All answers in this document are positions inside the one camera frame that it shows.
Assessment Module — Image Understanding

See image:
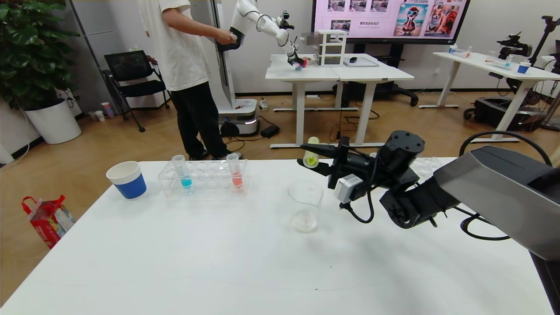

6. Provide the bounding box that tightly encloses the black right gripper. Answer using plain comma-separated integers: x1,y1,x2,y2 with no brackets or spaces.
297,136,372,189

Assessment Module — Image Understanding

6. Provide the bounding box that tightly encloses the yellow pigment test tube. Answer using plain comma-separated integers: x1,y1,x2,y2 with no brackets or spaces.
303,136,321,168

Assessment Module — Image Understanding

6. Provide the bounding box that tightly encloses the red pigment test tube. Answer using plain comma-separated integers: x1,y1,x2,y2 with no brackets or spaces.
226,153,244,189

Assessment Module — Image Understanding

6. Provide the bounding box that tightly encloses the clear glass beaker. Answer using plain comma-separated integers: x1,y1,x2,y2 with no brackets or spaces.
288,179,324,233

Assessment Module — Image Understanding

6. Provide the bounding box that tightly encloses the clear acrylic test tube rack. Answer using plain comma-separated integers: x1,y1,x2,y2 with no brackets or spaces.
157,159,249,197
411,156,445,175

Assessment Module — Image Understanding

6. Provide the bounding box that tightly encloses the blue pigment test tube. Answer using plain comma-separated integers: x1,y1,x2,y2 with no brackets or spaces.
171,154,193,189

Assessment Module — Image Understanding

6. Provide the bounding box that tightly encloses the white standing desk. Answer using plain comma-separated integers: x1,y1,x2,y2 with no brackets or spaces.
265,54,342,150
329,53,415,148
418,51,560,144

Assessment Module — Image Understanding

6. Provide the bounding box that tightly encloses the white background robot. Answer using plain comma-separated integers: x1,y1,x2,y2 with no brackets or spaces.
213,0,309,137

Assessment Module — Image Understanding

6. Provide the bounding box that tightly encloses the black display stand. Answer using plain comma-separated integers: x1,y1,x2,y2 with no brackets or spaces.
332,43,418,108

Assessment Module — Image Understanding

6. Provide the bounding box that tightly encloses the grey flat pad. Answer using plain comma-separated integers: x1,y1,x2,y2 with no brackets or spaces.
343,56,379,68

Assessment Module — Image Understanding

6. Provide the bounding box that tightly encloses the white drawer unit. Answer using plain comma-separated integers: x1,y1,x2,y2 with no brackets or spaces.
302,30,347,67

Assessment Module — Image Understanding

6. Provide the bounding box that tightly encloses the person in white shirt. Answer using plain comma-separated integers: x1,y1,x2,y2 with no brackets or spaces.
139,0,243,161

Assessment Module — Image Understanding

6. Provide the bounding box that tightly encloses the blue and white paper cup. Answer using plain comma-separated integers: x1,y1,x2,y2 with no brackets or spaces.
105,161,147,200

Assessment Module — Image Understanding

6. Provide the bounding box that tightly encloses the black office chair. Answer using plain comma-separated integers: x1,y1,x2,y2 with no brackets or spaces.
103,50,171,133

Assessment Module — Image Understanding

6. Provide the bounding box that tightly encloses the black tripod stand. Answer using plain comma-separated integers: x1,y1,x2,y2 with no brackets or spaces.
538,15,560,131

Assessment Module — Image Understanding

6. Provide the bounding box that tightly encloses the white plant pot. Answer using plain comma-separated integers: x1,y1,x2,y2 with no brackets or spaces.
25,99,82,145

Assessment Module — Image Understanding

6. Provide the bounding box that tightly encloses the red shopping bag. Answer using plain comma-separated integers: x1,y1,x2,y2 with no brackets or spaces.
22,195,76,250

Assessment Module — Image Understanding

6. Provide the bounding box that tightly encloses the green leafy plant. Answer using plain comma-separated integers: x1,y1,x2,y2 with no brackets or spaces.
0,0,81,111

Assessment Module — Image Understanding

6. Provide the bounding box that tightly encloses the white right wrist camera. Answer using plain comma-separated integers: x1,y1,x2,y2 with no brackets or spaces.
334,174,365,204

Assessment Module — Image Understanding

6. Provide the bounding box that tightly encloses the large wall display screen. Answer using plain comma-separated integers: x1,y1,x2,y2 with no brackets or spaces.
311,0,471,45

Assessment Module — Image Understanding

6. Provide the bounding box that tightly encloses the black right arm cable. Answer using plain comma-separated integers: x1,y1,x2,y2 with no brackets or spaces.
458,130,554,242

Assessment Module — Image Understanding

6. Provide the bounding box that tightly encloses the black camera rig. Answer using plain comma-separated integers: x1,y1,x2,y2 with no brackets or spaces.
497,31,533,59

